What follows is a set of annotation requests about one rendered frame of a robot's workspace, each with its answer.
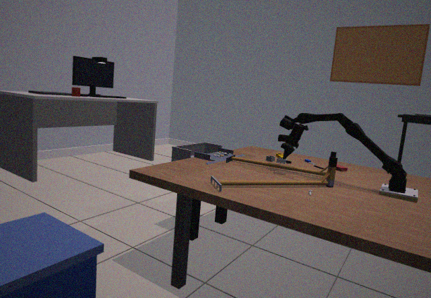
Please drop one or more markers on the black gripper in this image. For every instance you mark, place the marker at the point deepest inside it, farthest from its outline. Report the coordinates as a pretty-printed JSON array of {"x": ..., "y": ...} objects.
[{"x": 289, "y": 147}]

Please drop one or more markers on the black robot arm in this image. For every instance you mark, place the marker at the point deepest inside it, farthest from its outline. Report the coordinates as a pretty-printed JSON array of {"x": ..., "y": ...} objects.
[{"x": 398, "y": 179}]

